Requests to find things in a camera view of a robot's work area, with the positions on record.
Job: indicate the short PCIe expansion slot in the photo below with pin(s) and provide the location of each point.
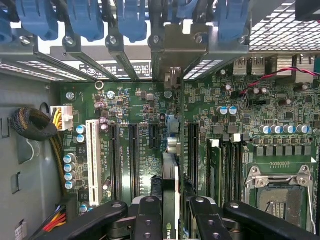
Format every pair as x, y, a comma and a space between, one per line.
154, 136

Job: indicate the open dark PC case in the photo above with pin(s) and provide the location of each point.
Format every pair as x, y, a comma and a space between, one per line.
25, 175

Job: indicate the white PCI expansion slot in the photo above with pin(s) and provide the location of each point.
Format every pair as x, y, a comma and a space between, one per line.
94, 160

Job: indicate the metal slot cover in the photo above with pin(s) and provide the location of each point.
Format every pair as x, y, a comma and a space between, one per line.
17, 50
116, 47
72, 46
225, 47

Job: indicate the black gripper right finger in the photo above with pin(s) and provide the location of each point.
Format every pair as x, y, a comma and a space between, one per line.
250, 222

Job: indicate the CPU socket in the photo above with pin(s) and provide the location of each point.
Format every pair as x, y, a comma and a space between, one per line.
280, 200

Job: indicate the green motherboard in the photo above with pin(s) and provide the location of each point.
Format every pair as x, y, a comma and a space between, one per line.
150, 100

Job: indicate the white power connector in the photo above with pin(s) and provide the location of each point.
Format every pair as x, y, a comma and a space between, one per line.
66, 117

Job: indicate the blue slot retention clip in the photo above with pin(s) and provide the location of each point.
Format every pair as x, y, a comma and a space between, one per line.
132, 22
183, 10
85, 20
37, 20
232, 20
5, 27

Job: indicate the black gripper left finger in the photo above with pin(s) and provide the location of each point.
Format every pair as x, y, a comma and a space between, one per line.
100, 220

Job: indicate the black RAM slot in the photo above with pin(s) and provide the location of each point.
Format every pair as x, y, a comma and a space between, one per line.
225, 170
240, 172
233, 172

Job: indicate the metal I/O port block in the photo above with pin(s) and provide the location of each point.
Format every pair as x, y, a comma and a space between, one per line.
282, 67

